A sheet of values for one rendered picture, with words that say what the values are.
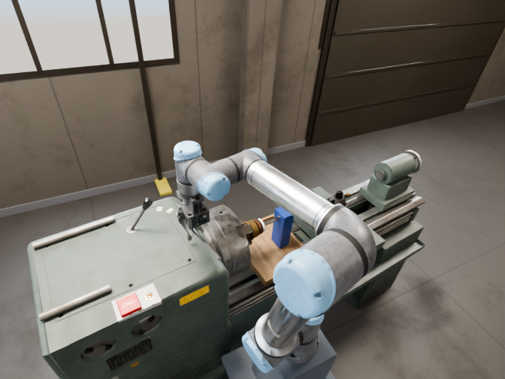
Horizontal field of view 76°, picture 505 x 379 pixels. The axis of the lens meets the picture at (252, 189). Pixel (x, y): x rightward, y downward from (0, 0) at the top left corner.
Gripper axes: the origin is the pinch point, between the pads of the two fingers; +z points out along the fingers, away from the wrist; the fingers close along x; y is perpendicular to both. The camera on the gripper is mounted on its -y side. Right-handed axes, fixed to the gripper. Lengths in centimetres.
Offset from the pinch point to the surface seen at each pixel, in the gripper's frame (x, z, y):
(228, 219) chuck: 19.6, 12.2, -9.2
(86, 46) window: 8, -5, -211
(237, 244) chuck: 18.4, 17.5, -0.1
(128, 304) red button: -26.6, 9.0, 10.8
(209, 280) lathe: -0.8, 11.8, 13.7
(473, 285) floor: 218, 136, 46
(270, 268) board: 38, 47, 0
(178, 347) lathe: -15.2, 43.9, 13.7
